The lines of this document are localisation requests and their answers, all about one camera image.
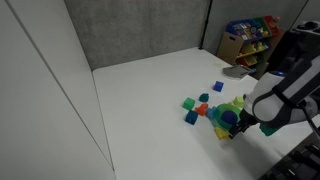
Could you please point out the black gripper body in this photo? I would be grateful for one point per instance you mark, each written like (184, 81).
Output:
(247, 119)

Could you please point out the lime green cube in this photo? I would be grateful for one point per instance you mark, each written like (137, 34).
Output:
(238, 101)

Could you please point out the green plastic bowl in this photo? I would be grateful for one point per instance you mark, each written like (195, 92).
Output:
(224, 115)

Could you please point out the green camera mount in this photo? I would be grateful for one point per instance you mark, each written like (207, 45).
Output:
(269, 129)

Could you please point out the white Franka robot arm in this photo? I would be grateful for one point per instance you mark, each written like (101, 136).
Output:
(290, 90)

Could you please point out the yellow toy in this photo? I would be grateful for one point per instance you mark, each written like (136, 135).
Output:
(230, 103)
(221, 133)

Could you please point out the black pole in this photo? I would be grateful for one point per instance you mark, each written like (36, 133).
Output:
(205, 25)

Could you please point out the teal toy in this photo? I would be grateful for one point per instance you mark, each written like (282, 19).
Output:
(204, 97)

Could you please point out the blue ball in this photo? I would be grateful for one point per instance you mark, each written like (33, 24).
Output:
(229, 117)

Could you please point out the orange toy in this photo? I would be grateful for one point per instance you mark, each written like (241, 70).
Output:
(201, 109)

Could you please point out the pale yellow flat piece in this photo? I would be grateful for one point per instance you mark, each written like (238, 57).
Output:
(217, 65)

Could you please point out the light blue toy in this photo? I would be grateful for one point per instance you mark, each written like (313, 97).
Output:
(210, 112)

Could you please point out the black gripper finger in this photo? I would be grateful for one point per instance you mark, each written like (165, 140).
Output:
(242, 128)
(232, 130)

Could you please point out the colourful toy shelf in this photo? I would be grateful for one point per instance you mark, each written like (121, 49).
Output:
(253, 40)

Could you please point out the grey metal plate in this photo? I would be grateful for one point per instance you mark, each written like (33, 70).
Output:
(236, 71)

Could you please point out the dark blue cube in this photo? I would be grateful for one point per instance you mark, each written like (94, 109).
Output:
(191, 117)

